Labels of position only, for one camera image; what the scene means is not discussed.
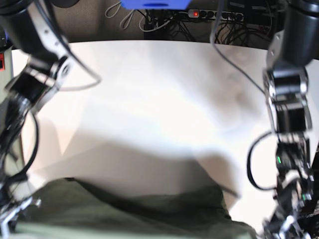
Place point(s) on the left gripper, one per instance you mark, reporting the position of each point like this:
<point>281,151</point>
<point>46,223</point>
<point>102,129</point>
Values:
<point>283,224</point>

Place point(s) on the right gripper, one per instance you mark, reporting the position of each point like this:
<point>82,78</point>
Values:
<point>10,208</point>

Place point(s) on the green t-shirt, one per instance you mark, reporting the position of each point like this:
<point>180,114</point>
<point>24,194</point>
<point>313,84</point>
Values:
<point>72,209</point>

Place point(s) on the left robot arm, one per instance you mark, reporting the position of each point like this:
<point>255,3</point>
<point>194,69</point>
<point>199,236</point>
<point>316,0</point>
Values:
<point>286,85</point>

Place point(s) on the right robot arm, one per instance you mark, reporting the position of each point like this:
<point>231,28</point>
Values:
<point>32,28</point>

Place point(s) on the red clamp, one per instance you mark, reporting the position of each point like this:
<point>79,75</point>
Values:
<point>2,63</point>

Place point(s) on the black power strip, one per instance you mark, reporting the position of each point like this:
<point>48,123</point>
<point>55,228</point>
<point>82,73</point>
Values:
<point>212,14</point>

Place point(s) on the blue box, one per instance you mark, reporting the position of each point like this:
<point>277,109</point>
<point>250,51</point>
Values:
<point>155,4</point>

